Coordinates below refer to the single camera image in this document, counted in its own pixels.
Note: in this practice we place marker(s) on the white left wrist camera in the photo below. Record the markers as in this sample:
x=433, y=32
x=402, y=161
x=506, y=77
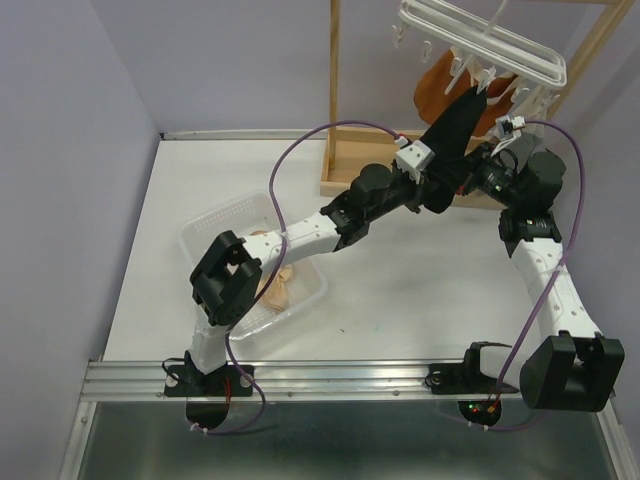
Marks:
x=413, y=157

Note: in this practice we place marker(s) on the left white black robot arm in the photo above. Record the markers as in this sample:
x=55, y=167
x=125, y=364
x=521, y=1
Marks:
x=234, y=271

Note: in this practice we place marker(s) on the aluminium mounting rail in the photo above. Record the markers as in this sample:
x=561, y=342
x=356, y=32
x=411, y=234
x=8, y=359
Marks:
x=281, y=381

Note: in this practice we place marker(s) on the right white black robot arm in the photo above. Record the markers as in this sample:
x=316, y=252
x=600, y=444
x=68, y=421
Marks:
x=561, y=360

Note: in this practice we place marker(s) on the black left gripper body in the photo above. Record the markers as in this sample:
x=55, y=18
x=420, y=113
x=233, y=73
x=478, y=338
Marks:
x=411, y=198

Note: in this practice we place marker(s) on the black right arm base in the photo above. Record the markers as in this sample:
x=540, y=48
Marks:
x=459, y=378

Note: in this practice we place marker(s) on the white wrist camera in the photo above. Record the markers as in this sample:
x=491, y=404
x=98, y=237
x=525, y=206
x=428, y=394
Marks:
x=413, y=157
x=507, y=130

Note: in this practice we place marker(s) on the orange underwear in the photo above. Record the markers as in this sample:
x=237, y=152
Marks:
x=431, y=100

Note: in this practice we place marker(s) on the beige striped underwear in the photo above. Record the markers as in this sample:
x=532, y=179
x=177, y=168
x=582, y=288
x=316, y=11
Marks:
x=276, y=297

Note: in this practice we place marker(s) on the grey underwear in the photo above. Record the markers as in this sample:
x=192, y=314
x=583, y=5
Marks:
x=530, y=140

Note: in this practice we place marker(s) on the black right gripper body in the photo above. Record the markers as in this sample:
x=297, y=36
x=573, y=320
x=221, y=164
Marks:
x=490, y=179

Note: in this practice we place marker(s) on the white plastic clip hanger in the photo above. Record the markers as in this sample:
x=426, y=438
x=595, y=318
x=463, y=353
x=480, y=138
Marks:
x=476, y=37

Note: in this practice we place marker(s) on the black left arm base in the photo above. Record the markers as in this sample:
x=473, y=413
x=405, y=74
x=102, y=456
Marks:
x=185, y=381

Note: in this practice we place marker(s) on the black underwear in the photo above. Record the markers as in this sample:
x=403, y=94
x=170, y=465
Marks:
x=449, y=137

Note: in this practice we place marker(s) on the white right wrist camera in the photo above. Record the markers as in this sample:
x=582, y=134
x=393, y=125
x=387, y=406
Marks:
x=507, y=130

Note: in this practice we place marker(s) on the wooden hanger stand frame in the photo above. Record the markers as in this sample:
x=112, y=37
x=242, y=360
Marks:
x=350, y=147

